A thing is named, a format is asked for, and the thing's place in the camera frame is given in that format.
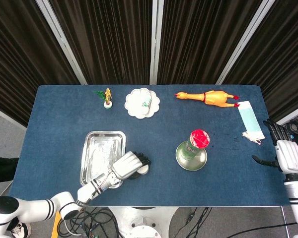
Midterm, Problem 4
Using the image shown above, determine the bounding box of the black cable with adapter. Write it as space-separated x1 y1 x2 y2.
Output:
173 207 212 238

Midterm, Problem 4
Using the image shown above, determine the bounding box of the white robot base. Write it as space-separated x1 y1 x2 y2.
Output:
109 207 179 238

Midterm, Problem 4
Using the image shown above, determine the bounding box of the rectangular stainless steel tray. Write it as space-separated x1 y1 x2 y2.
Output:
79 130 127 189

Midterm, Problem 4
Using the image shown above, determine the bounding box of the yellow rubber chicken toy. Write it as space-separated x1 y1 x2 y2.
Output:
174 90 240 109

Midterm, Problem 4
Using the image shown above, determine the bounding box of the light blue face mask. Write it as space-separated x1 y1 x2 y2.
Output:
238 100 266 145

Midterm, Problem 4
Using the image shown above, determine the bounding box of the white flower-shaped plate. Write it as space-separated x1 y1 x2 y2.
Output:
124 88 161 119

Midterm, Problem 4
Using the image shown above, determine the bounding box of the dark pleated curtain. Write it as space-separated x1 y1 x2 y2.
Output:
156 0 264 85
48 0 156 85
223 0 298 122
0 0 80 127

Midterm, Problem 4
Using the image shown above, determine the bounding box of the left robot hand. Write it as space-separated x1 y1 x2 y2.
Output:
111 150 151 180

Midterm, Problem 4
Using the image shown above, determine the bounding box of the colourful feather shuttlecock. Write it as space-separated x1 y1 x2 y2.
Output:
93 88 114 110

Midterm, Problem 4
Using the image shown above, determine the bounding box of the green chip can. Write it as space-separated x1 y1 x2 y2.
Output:
185 129 211 159

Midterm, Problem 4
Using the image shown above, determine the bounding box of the white partition post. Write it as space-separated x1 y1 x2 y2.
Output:
36 0 87 85
149 0 164 85
215 0 276 85

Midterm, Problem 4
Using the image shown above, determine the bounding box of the blue tablecloth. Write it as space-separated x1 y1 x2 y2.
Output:
9 85 290 208

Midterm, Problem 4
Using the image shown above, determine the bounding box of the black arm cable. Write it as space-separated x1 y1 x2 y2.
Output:
225 222 298 238

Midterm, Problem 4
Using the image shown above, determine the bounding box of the white sneaker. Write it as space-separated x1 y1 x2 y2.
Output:
6 222 32 238

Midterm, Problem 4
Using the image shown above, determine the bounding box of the small white drink bottle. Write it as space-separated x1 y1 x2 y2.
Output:
141 91 153 115

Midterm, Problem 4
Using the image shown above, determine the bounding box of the black trouser leg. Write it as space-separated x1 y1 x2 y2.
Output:
0 155 19 185

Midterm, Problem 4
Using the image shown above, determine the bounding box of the small white jar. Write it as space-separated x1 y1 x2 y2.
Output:
136 165 149 176

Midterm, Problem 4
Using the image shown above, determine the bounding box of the round stainless steel plate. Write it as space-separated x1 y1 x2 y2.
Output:
175 141 208 172

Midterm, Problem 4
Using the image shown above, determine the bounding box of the white table frame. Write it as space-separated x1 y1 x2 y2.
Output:
280 205 289 238

